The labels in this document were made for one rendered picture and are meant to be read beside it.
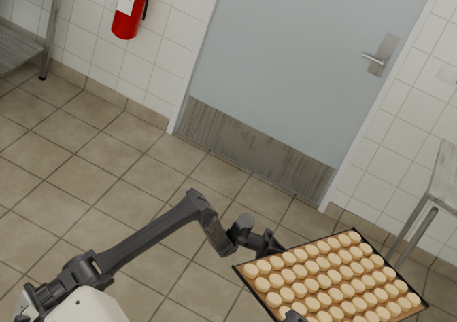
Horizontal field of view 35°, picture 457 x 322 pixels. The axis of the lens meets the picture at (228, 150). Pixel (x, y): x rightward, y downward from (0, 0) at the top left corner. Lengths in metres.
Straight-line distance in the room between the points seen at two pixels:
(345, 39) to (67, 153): 1.67
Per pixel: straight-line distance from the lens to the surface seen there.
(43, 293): 1.90
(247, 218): 2.39
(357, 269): 2.55
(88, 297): 1.70
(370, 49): 3.91
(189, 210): 1.95
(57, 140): 4.23
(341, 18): 3.89
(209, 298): 3.62
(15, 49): 4.51
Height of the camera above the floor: 2.61
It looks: 35 degrees down
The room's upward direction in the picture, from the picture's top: 22 degrees clockwise
